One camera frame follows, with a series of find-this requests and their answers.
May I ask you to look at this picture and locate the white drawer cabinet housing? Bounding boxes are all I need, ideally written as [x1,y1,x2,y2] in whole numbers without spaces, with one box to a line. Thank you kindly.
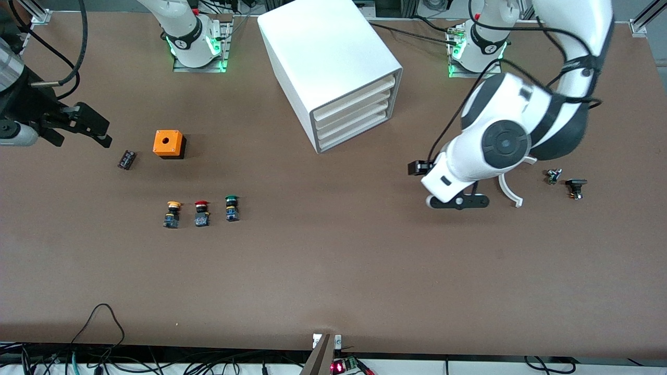
[258,0,403,154]

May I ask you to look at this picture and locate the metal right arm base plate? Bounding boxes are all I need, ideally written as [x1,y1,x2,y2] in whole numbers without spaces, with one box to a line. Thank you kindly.
[173,21,232,73]

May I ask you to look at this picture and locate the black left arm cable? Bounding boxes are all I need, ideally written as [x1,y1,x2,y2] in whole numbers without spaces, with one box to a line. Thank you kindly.
[427,0,602,165]

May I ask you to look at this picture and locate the black cable across table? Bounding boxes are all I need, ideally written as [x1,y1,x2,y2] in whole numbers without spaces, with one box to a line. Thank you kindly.
[365,22,462,41]

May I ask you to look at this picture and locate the brown camera mount post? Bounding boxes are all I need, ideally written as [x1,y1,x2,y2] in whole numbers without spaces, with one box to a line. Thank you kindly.
[300,333,342,375]

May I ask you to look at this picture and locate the yellow push button switch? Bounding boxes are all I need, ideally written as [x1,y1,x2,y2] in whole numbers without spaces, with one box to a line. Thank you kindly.
[163,201,182,229]

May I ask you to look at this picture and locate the white cabinet drawer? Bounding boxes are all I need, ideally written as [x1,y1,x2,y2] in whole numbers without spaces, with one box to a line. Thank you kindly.
[318,111,388,152]
[315,89,392,131]
[316,100,390,141]
[313,76,395,121]

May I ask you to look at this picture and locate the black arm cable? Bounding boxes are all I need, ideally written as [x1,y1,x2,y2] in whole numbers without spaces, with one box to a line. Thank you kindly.
[427,0,602,165]
[10,0,89,99]

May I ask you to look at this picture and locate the white curved plastic arc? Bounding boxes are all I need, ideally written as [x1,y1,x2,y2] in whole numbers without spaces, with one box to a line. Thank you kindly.
[498,156,538,208]

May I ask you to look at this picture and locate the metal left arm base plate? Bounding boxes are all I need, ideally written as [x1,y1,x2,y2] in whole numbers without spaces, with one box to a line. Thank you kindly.
[448,26,503,80]

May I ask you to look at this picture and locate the circuit board with red light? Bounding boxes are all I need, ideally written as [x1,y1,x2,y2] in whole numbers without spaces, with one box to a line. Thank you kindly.
[331,357,361,374]

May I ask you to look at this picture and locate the tangle of black cables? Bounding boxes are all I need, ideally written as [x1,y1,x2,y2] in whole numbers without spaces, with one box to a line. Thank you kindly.
[0,341,308,375]

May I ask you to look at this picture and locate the orange box with black base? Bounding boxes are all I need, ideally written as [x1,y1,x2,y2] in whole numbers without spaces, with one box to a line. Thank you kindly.
[153,130,187,160]

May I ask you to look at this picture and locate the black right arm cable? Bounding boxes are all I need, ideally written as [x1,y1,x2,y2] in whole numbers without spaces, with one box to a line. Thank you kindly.
[10,0,89,99]

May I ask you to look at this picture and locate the thin black looped cable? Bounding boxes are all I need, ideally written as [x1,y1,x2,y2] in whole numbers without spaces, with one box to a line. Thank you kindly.
[70,304,126,361]

